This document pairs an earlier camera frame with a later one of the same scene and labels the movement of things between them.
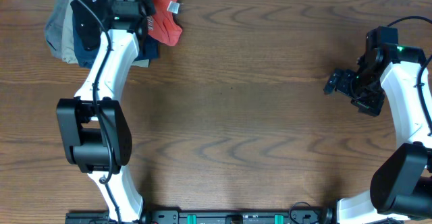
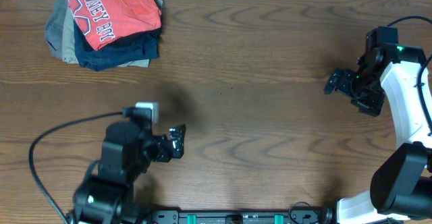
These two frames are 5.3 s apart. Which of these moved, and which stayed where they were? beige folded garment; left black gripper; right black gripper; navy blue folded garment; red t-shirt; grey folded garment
Moved: red t-shirt; left black gripper
Stayed: grey folded garment; beige folded garment; right black gripper; navy blue folded garment
